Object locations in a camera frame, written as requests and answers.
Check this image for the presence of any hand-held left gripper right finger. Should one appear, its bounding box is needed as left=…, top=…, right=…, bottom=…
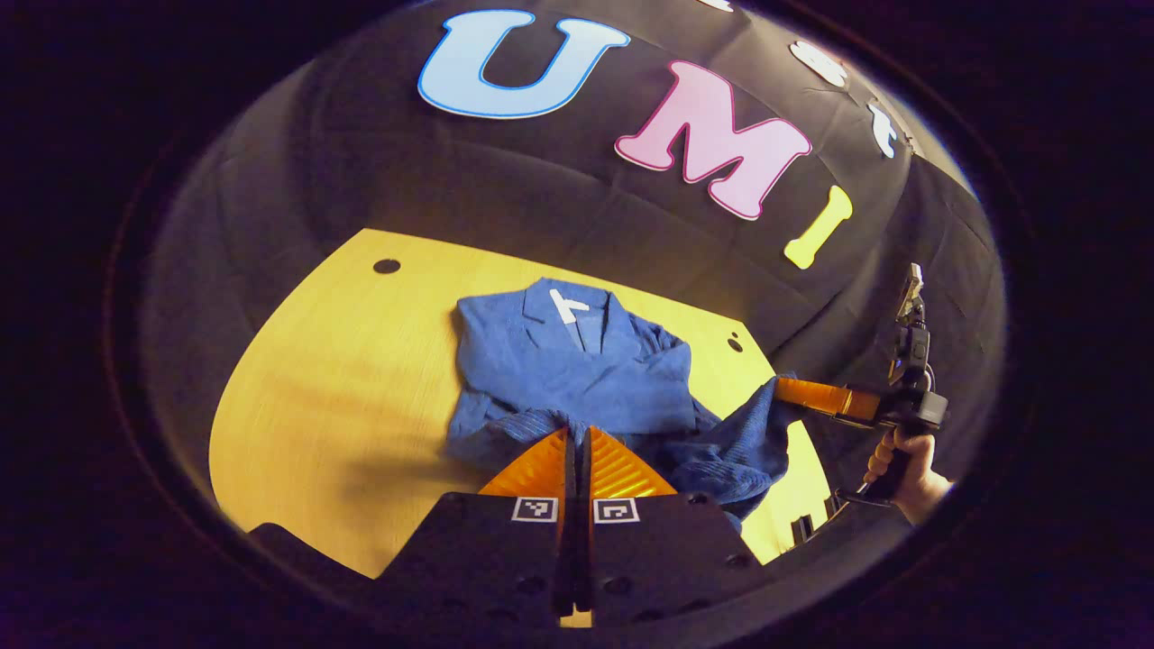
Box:
left=577, top=426, right=767, bottom=627

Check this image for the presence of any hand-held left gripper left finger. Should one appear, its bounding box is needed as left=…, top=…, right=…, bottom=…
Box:
left=379, top=426, right=576, bottom=625

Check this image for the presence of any blue jacket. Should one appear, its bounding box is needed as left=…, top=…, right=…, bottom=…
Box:
left=444, top=278, right=803, bottom=533

